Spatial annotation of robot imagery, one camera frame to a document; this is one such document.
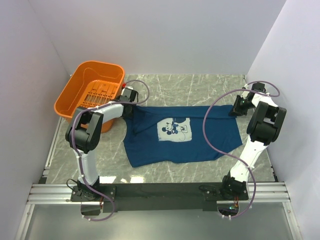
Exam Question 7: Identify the blue Mickey Mouse t-shirt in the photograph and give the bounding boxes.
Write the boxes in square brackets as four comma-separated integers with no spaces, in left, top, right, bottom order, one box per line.
[123,105,243,168]

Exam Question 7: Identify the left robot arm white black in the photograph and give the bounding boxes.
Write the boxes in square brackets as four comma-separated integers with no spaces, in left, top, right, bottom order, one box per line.
[65,86,139,201]

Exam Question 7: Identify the orange plastic laundry basket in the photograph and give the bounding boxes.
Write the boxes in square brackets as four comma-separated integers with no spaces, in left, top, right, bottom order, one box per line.
[54,60,125,122]

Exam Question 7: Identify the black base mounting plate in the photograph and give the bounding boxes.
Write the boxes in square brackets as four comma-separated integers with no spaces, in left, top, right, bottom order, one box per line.
[70,182,249,213]

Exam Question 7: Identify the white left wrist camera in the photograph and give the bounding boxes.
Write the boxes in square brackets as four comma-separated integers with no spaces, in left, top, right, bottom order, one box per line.
[122,84,133,91]

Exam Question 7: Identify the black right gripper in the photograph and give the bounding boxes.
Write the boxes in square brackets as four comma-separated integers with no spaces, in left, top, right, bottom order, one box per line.
[228,95,256,117]

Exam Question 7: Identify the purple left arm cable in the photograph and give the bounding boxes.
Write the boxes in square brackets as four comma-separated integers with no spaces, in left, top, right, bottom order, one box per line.
[70,79,150,222]

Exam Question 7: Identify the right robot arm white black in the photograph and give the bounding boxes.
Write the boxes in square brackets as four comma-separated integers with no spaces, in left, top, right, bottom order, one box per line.
[219,81,287,200]

